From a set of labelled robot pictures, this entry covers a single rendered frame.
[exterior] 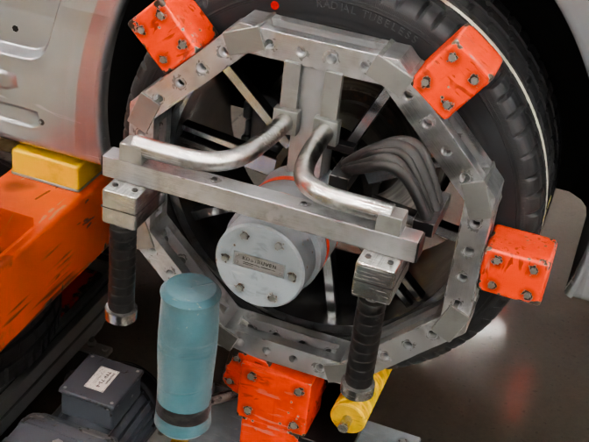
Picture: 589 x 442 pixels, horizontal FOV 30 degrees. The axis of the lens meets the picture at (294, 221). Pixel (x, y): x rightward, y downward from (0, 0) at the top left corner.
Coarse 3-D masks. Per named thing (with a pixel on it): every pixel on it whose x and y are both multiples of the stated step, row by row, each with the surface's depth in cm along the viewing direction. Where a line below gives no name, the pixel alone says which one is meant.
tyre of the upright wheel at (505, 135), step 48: (240, 0) 154; (288, 0) 151; (336, 0) 149; (384, 0) 147; (432, 0) 151; (480, 0) 159; (432, 48) 147; (528, 48) 163; (480, 96) 148; (480, 144) 151; (528, 144) 150; (528, 192) 152; (336, 336) 176
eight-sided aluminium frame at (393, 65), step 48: (240, 48) 148; (288, 48) 146; (336, 48) 143; (384, 48) 143; (144, 96) 157; (432, 144) 145; (480, 192) 145; (144, 240) 169; (480, 240) 149; (240, 336) 171; (288, 336) 173; (384, 336) 167; (432, 336) 159
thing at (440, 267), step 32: (192, 96) 166; (224, 96) 186; (256, 96) 163; (384, 96) 156; (192, 128) 169; (224, 128) 189; (256, 160) 168; (352, 192) 169; (192, 224) 177; (224, 224) 184; (448, 224) 163; (352, 256) 194; (448, 256) 177; (320, 288) 185; (416, 288) 169; (288, 320) 177; (320, 320) 176; (352, 320) 175; (384, 320) 171
